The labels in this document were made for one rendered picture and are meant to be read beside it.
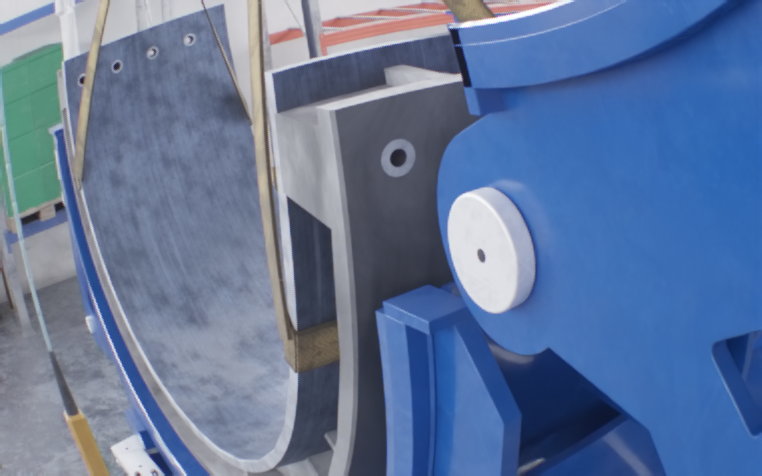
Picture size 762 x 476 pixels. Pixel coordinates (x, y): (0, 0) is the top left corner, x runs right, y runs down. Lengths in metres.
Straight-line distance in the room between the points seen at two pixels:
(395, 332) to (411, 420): 0.14
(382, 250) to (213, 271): 1.89
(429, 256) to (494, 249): 0.34
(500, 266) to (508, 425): 0.26
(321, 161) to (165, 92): 2.15
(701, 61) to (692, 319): 0.27
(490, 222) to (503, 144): 0.08
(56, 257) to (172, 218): 5.86
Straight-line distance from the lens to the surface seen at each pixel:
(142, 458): 3.80
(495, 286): 1.19
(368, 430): 1.66
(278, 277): 1.69
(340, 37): 8.41
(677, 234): 0.94
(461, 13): 2.01
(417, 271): 1.50
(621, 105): 0.96
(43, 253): 9.17
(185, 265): 3.32
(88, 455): 2.78
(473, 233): 1.20
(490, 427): 1.36
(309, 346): 1.71
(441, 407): 1.46
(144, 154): 3.47
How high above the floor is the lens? 2.62
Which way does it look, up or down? 17 degrees down
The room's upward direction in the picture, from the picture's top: 10 degrees counter-clockwise
